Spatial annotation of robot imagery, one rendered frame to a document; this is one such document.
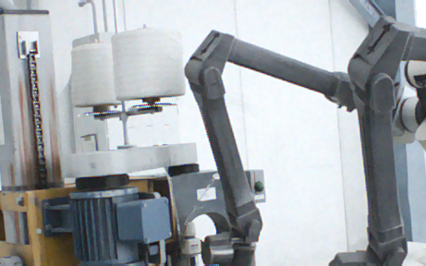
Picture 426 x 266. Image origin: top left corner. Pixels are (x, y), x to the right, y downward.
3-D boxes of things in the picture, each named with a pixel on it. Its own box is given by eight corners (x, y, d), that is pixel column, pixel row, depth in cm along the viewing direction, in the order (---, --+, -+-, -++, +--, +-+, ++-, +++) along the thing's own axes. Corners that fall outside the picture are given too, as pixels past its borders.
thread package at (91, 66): (139, 104, 230) (134, 38, 230) (88, 107, 222) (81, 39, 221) (113, 108, 242) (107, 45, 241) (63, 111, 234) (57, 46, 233)
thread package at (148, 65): (200, 97, 210) (194, 23, 209) (136, 101, 200) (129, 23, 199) (164, 102, 223) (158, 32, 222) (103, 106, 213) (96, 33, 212)
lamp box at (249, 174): (266, 202, 245) (263, 169, 245) (252, 204, 242) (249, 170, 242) (250, 201, 251) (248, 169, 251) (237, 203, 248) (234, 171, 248)
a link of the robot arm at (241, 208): (222, 63, 196) (201, 56, 206) (199, 73, 194) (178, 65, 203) (269, 234, 214) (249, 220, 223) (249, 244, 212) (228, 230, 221)
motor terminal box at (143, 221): (174, 248, 201) (169, 196, 200) (147, 255, 192) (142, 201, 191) (144, 249, 206) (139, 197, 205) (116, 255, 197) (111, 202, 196)
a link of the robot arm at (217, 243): (262, 220, 213) (246, 210, 220) (218, 223, 207) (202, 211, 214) (257, 269, 215) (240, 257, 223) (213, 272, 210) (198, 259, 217)
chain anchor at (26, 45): (43, 56, 211) (42, 30, 211) (23, 57, 208) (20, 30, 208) (39, 58, 213) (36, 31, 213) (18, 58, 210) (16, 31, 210)
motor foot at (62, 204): (108, 232, 208) (105, 194, 207) (60, 238, 201) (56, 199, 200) (91, 230, 215) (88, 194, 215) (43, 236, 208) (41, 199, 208)
